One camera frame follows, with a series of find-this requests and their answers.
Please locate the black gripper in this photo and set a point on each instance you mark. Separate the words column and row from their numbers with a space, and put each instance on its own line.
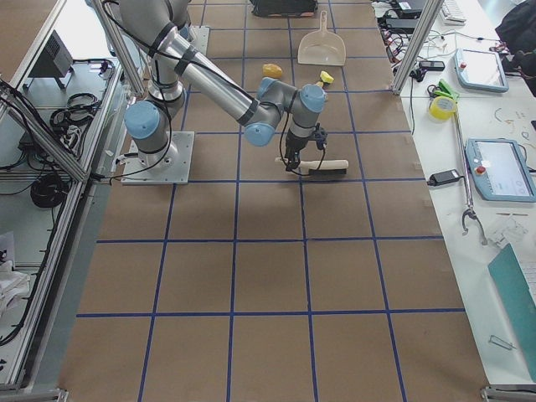
column 294, row 146

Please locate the beige hand brush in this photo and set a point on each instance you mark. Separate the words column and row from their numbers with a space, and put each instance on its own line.
column 319, row 167

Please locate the yellow green sponge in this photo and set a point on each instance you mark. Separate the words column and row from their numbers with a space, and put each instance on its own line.
column 325, row 77

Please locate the orange-yellow bread roll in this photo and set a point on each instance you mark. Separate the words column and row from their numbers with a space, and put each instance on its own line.
column 273, row 71

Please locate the beige plastic dustpan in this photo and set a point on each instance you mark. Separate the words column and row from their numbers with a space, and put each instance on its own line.
column 322, row 47

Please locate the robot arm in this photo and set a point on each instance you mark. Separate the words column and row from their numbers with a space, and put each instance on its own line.
column 160, row 29

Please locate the black power adapter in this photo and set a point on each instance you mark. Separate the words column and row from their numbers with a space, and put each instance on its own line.
column 444, row 178

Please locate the yellow tape roll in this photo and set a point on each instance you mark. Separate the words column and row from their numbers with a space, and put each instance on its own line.
column 442, row 108

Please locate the green clip tool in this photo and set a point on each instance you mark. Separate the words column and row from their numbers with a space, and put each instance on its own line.
column 442, row 88

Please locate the metal reacher grabber tool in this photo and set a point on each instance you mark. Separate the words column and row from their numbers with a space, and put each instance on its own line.
column 469, row 213

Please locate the near teach pendant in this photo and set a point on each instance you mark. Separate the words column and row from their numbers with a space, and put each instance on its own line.
column 499, row 170

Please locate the teach pendant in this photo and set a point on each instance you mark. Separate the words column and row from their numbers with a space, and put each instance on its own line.
column 499, row 170
column 480, row 70

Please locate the far teach pendant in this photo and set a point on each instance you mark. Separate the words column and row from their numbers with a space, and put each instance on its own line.
column 480, row 70

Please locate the green cutting mat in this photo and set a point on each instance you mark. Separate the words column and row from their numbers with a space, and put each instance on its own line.
column 517, row 300

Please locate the grey electronics box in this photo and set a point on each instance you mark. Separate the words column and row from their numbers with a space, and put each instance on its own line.
column 54, row 62

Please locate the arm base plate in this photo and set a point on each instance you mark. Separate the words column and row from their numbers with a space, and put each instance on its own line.
column 160, row 168
column 198, row 37

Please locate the aluminium frame post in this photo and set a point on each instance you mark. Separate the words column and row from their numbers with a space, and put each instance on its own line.
column 423, row 27

